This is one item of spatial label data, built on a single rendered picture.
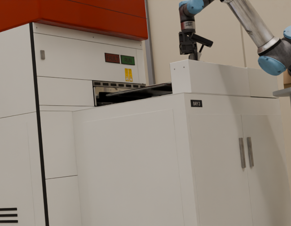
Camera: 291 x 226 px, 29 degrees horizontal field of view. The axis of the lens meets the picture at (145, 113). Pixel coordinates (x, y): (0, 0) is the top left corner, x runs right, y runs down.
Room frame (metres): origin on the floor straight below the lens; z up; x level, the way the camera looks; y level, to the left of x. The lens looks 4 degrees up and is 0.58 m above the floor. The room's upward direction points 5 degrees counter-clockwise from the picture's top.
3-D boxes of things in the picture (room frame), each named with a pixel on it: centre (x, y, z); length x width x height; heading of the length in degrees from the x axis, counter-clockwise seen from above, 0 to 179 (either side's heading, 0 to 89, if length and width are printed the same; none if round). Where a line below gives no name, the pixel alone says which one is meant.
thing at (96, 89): (2.94, 0.11, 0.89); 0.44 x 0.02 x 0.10; 144
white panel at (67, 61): (2.80, 0.23, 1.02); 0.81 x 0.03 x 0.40; 144
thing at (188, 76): (2.56, -0.32, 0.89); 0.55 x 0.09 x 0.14; 144
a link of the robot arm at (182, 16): (2.85, -0.26, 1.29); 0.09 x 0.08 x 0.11; 16
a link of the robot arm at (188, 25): (2.85, -0.26, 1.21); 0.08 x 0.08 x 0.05
